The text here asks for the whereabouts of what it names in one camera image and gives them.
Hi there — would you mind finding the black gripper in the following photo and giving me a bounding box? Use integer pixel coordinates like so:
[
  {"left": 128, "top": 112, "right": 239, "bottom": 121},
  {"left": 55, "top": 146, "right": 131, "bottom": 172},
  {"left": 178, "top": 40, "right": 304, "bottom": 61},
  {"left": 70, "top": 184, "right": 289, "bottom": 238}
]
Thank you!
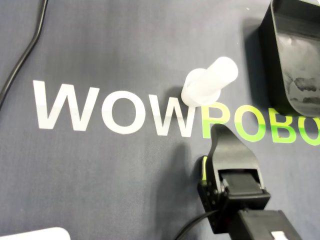
[{"left": 196, "top": 123, "right": 265, "bottom": 235}]

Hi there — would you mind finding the white plastic cylinder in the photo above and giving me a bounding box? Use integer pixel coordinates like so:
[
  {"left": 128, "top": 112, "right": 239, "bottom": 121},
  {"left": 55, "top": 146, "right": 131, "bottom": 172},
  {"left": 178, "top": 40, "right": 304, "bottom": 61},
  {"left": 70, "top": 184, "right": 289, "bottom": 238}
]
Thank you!
[{"left": 197, "top": 56, "right": 239, "bottom": 94}]

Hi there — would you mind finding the white translucent plastic cup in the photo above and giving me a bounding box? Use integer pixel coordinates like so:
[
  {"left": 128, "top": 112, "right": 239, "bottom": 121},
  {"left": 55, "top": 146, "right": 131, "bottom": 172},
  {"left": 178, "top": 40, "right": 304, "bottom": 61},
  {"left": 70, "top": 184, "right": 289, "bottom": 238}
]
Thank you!
[{"left": 181, "top": 68, "right": 222, "bottom": 106}]

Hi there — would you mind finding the dark grey WOWROBO printed mat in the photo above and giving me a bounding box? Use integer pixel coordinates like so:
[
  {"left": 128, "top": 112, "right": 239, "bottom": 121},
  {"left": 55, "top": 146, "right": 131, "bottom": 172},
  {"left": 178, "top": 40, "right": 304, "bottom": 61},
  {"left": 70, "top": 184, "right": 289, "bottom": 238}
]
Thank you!
[{"left": 0, "top": 0, "right": 320, "bottom": 240}]

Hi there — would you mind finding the black plastic tray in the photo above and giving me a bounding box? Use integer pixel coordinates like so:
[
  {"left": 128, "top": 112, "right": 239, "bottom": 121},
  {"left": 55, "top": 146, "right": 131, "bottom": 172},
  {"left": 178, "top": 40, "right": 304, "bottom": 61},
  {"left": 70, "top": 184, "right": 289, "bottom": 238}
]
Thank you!
[{"left": 258, "top": 0, "right": 320, "bottom": 118}]

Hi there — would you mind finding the white flat object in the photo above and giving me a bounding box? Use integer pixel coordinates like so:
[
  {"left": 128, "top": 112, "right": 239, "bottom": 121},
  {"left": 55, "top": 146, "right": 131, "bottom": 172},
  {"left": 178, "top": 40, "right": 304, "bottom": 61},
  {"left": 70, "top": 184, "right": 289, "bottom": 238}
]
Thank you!
[{"left": 0, "top": 226, "right": 71, "bottom": 240}]

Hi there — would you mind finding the black power cable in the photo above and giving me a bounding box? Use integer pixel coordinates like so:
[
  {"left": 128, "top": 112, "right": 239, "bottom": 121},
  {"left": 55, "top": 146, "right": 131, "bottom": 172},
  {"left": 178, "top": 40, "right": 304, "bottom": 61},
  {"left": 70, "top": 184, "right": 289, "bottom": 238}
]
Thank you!
[{"left": 0, "top": 0, "right": 50, "bottom": 111}]

